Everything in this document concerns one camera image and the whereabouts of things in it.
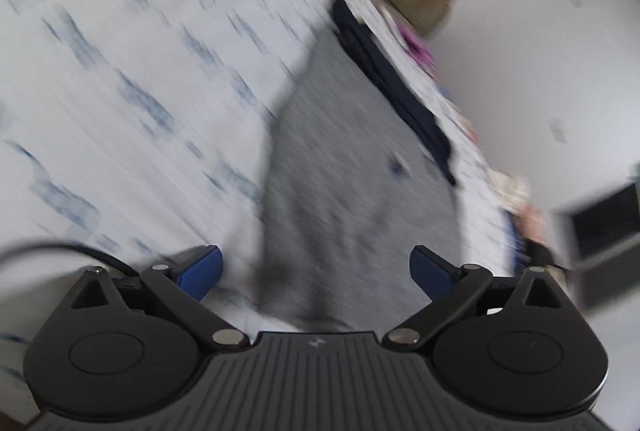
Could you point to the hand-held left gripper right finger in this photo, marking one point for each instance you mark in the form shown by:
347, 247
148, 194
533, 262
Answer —
432, 273

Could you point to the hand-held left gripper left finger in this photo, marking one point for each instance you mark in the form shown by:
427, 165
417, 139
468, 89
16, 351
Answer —
200, 273

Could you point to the grey sweater with navy sleeves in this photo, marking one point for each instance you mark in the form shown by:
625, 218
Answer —
345, 191

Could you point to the dark clothes pile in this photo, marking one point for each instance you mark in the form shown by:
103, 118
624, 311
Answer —
541, 253

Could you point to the blue garment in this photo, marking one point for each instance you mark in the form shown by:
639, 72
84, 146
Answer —
514, 236

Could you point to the pink cloth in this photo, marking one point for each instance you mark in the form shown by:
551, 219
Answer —
532, 221

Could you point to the white puffy jacket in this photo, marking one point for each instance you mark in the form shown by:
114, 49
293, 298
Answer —
510, 188

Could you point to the dark window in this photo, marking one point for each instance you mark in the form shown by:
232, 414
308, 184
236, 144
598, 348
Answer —
607, 221

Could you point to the white quilt with blue script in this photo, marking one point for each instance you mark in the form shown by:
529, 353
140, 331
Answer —
125, 86

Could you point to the purple cloth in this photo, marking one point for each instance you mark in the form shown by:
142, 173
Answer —
419, 46

